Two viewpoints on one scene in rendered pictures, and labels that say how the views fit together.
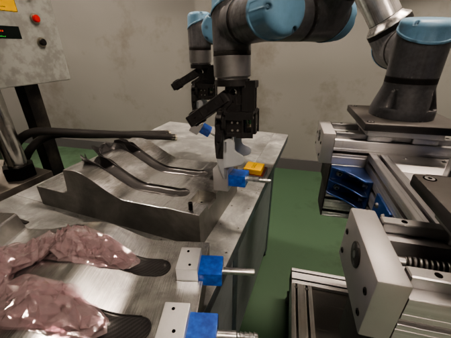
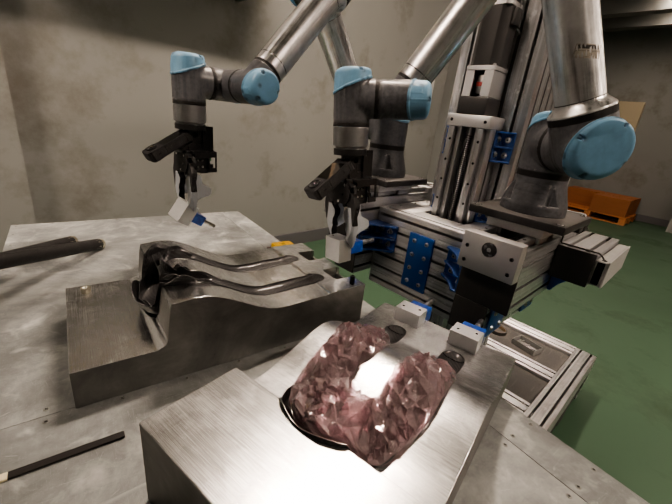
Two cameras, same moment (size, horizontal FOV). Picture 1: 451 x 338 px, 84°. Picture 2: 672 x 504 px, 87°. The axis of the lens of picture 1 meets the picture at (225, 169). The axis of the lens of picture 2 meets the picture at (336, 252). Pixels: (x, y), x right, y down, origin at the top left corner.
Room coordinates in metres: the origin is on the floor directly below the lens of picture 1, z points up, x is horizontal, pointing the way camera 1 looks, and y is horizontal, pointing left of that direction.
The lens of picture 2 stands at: (0.13, 0.66, 1.21)
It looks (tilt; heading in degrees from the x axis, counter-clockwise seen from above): 21 degrees down; 302
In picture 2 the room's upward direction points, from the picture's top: 7 degrees clockwise
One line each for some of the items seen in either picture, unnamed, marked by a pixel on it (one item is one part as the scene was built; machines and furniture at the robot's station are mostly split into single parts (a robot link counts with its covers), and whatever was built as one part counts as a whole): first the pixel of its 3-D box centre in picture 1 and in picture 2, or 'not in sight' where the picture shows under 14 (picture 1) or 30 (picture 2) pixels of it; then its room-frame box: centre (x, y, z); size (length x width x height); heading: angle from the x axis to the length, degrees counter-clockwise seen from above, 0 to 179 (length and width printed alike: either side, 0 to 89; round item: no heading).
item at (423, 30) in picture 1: (419, 47); (388, 122); (0.69, -0.48, 1.20); 0.13 x 0.12 x 0.14; 167
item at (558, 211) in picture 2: not in sight; (537, 190); (0.20, -0.36, 1.09); 0.15 x 0.15 x 0.10
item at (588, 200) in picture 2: not in sight; (595, 203); (-0.35, -7.42, 0.21); 1.16 x 0.83 x 0.42; 167
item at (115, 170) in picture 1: (140, 164); (234, 267); (0.62, 0.23, 0.92); 0.35 x 0.16 x 0.09; 69
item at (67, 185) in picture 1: (140, 177); (224, 289); (0.64, 0.24, 0.87); 0.50 x 0.26 x 0.14; 69
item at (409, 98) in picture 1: (405, 96); (385, 159); (0.68, -0.47, 1.09); 0.15 x 0.15 x 0.10
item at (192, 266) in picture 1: (217, 270); (419, 311); (0.32, 0.02, 0.86); 0.13 x 0.05 x 0.05; 87
